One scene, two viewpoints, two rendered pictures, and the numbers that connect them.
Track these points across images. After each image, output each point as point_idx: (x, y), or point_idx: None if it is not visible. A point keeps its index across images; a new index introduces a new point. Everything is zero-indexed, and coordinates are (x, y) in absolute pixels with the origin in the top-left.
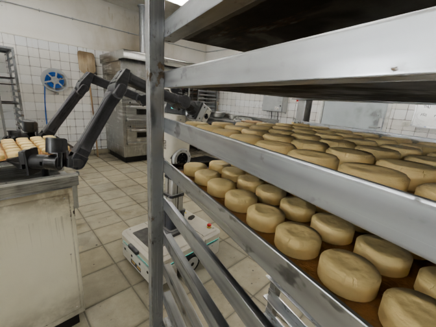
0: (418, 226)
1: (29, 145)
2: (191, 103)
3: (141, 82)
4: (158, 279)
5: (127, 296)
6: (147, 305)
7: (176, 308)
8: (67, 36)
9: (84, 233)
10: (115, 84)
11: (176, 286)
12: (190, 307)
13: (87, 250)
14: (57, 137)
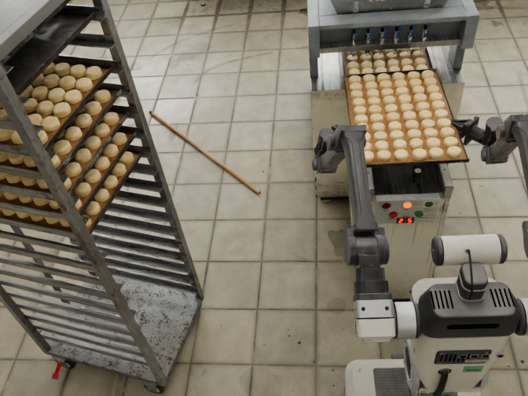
0: None
1: (395, 134)
2: (357, 271)
3: (346, 156)
4: None
5: (365, 355)
6: (335, 368)
7: (157, 218)
8: None
9: None
10: (334, 132)
11: (148, 202)
12: (133, 200)
13: (509, 345)
14: (458, 160)
